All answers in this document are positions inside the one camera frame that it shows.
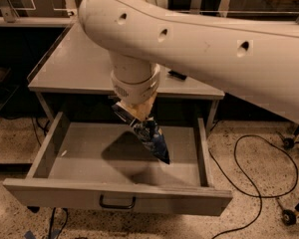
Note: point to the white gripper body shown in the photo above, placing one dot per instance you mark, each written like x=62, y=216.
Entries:
x=136, y=91

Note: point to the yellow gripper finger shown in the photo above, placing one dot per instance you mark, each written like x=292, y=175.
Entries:
x=140, y=111

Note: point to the blue chip bag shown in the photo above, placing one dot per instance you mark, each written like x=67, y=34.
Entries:
x=147, y=131

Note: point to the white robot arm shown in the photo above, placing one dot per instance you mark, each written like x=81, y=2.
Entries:
x=252, y=60

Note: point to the black snack bag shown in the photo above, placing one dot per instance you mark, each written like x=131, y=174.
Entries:
x=177, y=75

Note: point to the grey open top drawer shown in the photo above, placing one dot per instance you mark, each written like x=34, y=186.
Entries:
x=80, y=161

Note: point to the grey metal cabinet table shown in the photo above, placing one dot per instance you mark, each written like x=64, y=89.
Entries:
x=76, y=65

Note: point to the wheeled cart base upper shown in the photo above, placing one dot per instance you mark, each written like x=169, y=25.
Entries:
x=290, y=142

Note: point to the wheeled cart base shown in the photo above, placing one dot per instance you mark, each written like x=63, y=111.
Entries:
x=289, y=217
x=290, y=142

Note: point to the wheeled cart base lower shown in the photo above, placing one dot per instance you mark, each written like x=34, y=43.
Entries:
x=289, y=217

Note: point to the black drawer handle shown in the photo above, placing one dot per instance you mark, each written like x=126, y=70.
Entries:
x=117, y=203

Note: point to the grey counter rail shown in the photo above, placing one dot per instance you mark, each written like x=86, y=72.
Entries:
x=45, y=22

